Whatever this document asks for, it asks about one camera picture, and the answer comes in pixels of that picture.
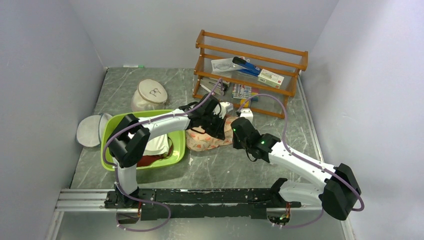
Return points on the blue stapler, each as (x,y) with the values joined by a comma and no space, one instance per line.
(247,67)

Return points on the green plastic basin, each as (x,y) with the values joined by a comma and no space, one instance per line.
(177,137)

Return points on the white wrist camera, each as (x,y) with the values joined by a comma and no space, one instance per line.
(224,108)
(247,114)

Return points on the white plastic packet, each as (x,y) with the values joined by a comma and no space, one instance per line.
(224,65)

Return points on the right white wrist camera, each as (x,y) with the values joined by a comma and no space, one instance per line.
(247,114)

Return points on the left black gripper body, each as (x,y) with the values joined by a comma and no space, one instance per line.
(212,124)

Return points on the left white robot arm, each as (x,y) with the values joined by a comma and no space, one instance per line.
(129,139)

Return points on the grey black stapler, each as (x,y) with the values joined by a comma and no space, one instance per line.
(212,86)

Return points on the floral mesh laundry bag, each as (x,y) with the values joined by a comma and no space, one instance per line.
(198,142)

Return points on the white garment in basin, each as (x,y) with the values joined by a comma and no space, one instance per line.
(157,146)

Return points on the white staples box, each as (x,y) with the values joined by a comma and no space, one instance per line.
(270,79)

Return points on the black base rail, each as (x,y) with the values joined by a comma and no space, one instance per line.
(160,203)

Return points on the coloured marker pack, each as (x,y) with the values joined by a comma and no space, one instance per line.
(240,91)

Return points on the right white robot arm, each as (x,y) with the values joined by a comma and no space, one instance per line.
(335,188)

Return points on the dark red garment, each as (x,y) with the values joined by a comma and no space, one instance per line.
(147,160)

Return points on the orange wooden shelf rack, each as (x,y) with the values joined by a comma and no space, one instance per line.
(280,60)

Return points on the white green marker pen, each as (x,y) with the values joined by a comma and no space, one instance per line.
(133,66)

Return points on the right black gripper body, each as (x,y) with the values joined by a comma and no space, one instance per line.
(240,144)

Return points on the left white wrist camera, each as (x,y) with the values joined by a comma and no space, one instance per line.
(224,108)

